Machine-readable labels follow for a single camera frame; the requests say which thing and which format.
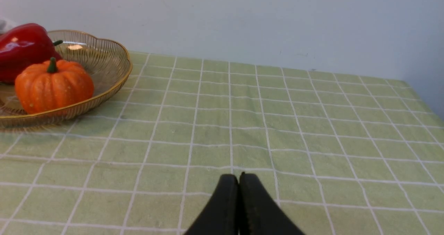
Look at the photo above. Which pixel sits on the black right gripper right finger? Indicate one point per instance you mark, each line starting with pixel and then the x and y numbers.
pixel 259 214

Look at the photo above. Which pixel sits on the small orange pumpkin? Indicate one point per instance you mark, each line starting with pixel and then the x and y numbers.
pixel 52 85

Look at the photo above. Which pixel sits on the green checkered tablecloth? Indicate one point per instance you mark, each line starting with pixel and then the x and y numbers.
pixel 341 154

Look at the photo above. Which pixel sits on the gold wire basket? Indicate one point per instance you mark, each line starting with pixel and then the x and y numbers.
pixel 106 61

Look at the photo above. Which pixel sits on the red bell pepper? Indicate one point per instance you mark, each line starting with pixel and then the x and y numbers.
pixel 23 46

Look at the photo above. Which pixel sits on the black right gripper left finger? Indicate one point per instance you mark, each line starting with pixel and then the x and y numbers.
pixel 218 216

